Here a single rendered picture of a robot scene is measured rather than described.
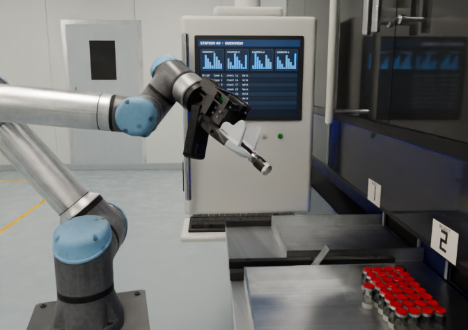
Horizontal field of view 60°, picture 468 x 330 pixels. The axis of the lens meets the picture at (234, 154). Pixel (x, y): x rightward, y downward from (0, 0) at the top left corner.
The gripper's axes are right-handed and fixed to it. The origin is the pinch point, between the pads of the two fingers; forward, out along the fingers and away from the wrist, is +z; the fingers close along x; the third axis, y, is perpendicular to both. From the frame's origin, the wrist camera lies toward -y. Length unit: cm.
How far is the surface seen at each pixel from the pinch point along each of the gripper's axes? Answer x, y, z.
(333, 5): 47, 39, -36
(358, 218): 61, -11, 4
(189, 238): 38, -47, -29
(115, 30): 254, -79, -488
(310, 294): 17.3, -18.5, 19.6
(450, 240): 23.0, 7.1, 32.0
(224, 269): 168, -129, -83
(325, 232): 50, -17, 3
